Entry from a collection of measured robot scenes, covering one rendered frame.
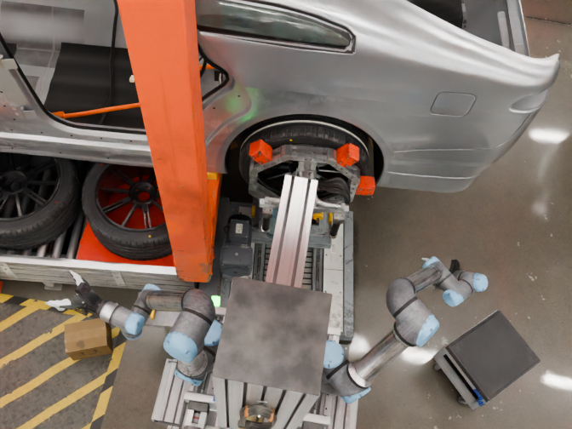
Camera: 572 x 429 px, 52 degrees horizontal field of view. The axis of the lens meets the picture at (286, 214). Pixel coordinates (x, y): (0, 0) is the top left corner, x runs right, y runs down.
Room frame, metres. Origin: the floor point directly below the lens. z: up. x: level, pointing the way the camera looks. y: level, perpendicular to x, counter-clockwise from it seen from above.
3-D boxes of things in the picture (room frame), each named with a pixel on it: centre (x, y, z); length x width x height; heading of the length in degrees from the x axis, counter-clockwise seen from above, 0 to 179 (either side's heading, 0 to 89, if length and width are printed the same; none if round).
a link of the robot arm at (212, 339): (0.65, 0.23, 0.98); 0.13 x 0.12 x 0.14; 165
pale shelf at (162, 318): (0.90, 0.46, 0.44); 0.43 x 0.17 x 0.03; 96
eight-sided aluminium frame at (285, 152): (1.55, -0.06, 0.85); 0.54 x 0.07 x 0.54; 96
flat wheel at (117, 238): (1.52, 0.81, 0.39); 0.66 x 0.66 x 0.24
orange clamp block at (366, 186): (1.58, -0.37, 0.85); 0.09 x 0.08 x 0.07; 96
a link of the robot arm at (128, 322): (0.59, 0.51, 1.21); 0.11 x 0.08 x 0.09; 75
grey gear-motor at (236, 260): (1.42, 0.24, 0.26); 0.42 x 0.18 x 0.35; 6
